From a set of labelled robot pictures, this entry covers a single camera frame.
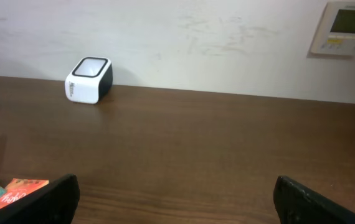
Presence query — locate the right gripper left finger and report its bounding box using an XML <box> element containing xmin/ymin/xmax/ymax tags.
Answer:
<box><xmin>0</xmin><ymin>174</ymin><xmax>80</xmax><ymax>224</ymax></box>

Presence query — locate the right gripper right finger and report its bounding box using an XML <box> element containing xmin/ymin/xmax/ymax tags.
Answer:
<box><xmin>273</xmin><ymin>175</ymin><xmax>355</xmax><ymax>224</ymax></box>

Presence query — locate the orange tissue pack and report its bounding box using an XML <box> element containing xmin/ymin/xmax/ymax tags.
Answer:
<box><xmin>0</xmin><ymin>178</ymin><xmax>49</xmax><ymax>209</ymax></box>

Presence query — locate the white barcode scanner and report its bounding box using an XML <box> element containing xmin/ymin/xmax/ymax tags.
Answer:
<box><xmin>64</xmin><ymin>57</ymin><xmax>113</xmax><ymax>104</ymax></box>

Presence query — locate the beige wall control panel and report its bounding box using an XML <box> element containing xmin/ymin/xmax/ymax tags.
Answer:
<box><xmin>310</xmin><ymin>1</ymin><xmax>355</xmax><ymax>57</ymax></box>

